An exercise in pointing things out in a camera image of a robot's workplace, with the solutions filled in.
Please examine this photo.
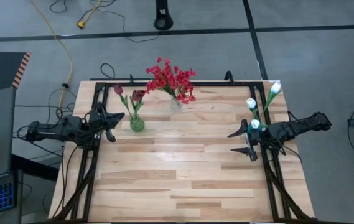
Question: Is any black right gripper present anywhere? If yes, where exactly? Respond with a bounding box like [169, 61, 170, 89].
[227, 119, 285, 162]

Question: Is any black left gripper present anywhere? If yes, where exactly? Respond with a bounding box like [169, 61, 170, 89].
[85, 101, 126, 144]

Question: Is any white artificial tulip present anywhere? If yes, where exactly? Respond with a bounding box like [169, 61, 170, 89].
[249, 118, 268, 131]
[245, 97, 260, 123]
[262, 81, 282, 121]

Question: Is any green glass vase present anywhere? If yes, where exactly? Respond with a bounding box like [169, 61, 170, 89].
[129, 112, 146, 133]

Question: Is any clear glass vase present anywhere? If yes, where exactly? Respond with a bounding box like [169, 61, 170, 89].
[169, 95, 184, 113]

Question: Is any black pole stand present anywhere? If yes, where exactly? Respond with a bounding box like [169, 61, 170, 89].
[153, 0, 175, 32]

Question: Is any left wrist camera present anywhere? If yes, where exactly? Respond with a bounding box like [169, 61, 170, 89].
[89, 110, 102, 126]

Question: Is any black cable loop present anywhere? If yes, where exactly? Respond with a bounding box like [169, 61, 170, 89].
[100, 62, 116, 80]

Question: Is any yellow hanging power cord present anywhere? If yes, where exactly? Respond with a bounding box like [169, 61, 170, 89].
[28, 0, 74, 113]

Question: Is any black aluminium table frame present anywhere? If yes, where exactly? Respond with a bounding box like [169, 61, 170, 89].
[49, 70, 317, 224]

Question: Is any yellow cord with plug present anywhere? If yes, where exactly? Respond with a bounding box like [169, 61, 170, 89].
[76, 0, 103, 30]

